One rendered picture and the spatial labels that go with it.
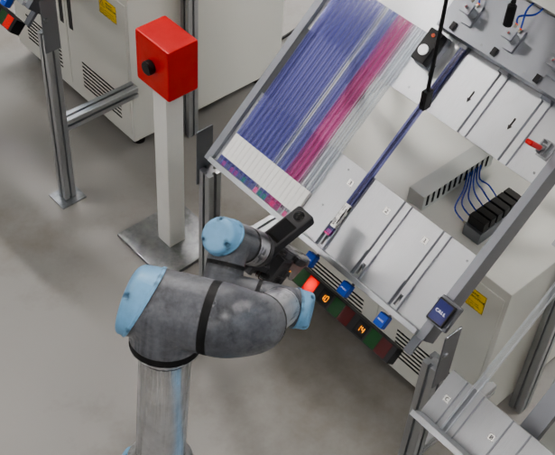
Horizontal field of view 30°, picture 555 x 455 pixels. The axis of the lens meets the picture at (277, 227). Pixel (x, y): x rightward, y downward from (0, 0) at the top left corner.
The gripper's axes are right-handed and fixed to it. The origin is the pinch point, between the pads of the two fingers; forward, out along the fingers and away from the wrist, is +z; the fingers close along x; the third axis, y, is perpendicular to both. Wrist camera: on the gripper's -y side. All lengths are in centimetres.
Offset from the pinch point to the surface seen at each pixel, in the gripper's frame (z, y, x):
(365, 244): 2.2, -10.2, 8.5
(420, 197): 29.8, -24.4, -0.1
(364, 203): 2.2, -16.8, 2.4
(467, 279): 1.1, -17.7, 31.7
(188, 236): 68, 30, -72
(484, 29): -4, -60, 4
